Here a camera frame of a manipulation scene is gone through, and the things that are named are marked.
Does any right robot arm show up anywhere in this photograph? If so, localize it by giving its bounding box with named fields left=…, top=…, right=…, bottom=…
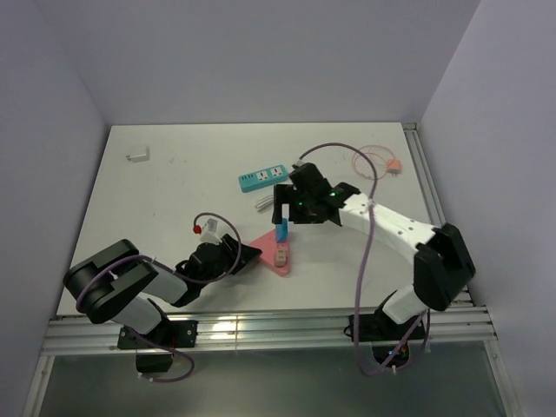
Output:
left=272, top=162, right=476, bottom=339

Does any front aluminium rail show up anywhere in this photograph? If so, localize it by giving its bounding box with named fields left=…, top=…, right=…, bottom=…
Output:
left=40, top=307, right=497, bottom=356

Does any small blue adapter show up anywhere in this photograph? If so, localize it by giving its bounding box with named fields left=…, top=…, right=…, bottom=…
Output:
left=275, top=218, right=288, bottom=243

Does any pink thin charging cable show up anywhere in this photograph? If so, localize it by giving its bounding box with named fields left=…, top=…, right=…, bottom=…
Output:
left=350, top=145, right=397, bottom=180

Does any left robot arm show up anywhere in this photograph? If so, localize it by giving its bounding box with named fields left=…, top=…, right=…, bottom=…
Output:
left=63, top=234, right=262, bottom=347

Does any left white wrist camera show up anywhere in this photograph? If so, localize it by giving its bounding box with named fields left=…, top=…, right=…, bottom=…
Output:
left=193, top=218, right=221, bottom=244

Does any aluminium rail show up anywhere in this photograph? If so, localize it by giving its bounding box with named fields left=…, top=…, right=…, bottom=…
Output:
left=401, top=122, right=446, bottom=226
left=40, top=307, right=497, bottom=356

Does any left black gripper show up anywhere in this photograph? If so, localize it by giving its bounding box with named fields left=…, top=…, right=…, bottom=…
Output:
left=199, top=234, right=261, bottom=288

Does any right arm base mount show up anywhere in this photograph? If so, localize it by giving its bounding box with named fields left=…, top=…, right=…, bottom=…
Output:
left=359, top=312, right=430, bottom=367

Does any white wall charger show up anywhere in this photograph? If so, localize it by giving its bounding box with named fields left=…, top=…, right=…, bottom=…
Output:
left=125, top=146, right=150, bottom=163

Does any orange charger plug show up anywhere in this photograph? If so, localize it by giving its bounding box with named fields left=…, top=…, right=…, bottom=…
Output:
left=386, top=159, right=401, bottom=176

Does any pink triangular power strip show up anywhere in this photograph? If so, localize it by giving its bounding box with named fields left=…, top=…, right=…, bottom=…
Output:
left=249, top=229, right=290, bottom=277

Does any teal power strip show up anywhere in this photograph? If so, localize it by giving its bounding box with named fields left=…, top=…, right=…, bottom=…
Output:
left=238, top=165, right=288, bottom=193

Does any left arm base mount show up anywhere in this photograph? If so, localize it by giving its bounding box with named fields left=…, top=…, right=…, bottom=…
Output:
left=116, top=320, right=198, bottom=383

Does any right side aluminium rail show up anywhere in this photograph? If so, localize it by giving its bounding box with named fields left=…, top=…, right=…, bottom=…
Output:
left=401, top=122, right=446, bottom=226

